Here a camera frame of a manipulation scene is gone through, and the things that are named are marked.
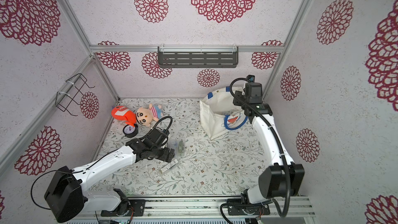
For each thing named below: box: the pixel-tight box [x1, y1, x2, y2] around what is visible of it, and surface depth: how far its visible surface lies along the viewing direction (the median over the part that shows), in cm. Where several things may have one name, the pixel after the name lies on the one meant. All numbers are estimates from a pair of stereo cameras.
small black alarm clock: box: [122, 123, 139, 138], surface depth 102 cm
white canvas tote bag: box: [199, 86, 248, 140], surface depth 99 cm
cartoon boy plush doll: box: [135, 103, 163, 127], surface depth 102 cm
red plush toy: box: [111, 105, 137, 128], surface depth 103 cm
